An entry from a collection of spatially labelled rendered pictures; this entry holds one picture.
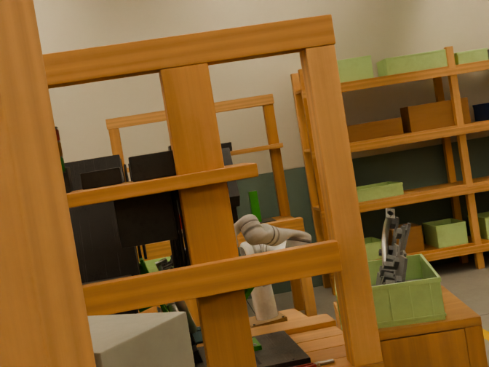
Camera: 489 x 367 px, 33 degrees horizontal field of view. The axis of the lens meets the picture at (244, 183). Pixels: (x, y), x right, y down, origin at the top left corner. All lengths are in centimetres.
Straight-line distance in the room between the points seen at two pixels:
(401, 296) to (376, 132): 487
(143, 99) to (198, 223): 598
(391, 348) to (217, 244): 114
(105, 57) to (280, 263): 78
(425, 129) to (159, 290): 610
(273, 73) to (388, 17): 134
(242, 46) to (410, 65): 583
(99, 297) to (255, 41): 86
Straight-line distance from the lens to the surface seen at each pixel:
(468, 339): 336
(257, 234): 271
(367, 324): 254
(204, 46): 241
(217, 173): 235
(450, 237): 832
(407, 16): 883
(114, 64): 239
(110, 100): 834
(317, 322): 310
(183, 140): 238
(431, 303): 333
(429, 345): 333
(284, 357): 270
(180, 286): 236
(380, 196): 807
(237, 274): 237
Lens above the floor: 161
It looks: 3 degrees down
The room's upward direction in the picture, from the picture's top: 9 degrees counter-clockwise
